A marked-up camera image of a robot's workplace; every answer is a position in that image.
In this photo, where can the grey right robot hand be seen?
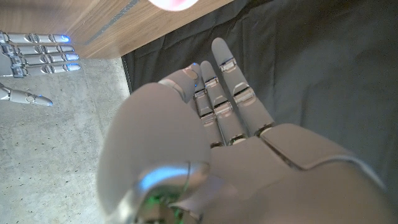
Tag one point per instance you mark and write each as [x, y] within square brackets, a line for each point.
[31, 59]

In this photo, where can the black backdrop curtain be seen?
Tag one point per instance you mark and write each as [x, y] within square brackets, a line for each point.
[326, 62]

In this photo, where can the grey tape table marking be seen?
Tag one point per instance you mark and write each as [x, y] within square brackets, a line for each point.
[112, 21]

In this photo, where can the pink plastic piggy bank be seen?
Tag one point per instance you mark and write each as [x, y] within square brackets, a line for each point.
[172, 4]

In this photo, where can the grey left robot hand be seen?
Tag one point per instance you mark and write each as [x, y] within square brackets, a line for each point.
[248, 174]

